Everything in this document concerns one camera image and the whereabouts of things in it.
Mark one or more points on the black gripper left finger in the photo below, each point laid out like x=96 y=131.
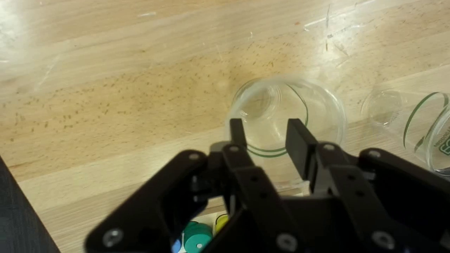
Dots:
x=155 y=201

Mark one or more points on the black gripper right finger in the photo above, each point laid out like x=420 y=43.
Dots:
x=375 y=201

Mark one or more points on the clear plastic cup green logo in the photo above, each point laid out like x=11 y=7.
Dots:
x=268 y=112
x=324 y=100
x=424 y=126

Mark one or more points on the blue toy cylinder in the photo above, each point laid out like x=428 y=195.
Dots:
x=176 y=246

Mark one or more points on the green toy cylinder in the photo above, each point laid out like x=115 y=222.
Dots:
x=198 y=239

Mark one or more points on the yellow toy cylinder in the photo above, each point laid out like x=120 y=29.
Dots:
x=220 y=222

